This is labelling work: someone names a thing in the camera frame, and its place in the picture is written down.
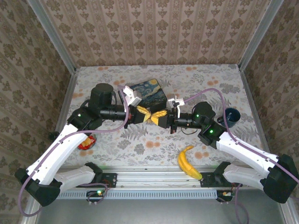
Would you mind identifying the aluminium left side rail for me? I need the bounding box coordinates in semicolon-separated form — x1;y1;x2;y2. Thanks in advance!
55;71;79;133

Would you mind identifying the floral fern print tablecloth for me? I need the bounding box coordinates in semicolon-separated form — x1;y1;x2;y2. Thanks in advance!
55;64;269;168

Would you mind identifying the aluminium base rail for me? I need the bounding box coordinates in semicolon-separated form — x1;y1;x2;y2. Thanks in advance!
56;165;234;189

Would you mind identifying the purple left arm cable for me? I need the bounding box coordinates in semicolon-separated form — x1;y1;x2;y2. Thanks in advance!
18;85;130;217

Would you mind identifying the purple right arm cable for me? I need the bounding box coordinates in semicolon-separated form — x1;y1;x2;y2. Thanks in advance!
183;88;299;224

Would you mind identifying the aluminium frame post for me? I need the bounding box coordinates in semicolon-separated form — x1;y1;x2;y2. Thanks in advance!
26;0;77;74
237;0;285;70

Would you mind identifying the starry night print box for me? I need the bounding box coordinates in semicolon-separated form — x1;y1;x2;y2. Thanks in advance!
129;78;169;111

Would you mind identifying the dark blue mug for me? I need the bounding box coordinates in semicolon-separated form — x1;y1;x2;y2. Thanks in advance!
217;107;241;128

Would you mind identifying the white slotted cable duct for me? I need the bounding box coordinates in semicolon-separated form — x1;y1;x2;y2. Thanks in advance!
56;189;219;199

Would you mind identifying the yellow banana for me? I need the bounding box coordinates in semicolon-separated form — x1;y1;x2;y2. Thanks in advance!
178;145;203;181

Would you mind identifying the aluminium left frame post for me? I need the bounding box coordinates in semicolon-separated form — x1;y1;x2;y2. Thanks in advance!
26;0;77;74

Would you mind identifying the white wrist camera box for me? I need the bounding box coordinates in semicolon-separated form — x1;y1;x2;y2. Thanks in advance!
122;85;142;107
168;97;185;115

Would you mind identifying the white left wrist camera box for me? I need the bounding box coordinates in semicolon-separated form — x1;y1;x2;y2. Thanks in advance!
122;85;142;107

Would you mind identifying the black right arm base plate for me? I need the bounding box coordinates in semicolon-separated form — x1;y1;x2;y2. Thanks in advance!
200;172;225;188

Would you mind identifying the aluminium right frame post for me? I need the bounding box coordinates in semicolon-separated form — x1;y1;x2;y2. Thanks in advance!
237;0;285;70

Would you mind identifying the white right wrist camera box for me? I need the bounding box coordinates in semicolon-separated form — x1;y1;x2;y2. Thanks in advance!
168;97;185;115

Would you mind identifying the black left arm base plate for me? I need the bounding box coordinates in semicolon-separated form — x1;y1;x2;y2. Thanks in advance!
93;172;118;188

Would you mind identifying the grey metal panel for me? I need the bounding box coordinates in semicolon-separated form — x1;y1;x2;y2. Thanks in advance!
36;198;285;224

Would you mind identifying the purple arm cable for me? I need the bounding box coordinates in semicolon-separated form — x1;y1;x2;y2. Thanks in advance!
183;88;299;224
18;85;130;217

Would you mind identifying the aluminium right side rail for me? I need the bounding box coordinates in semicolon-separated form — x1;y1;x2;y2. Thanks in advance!
237;65;276;170

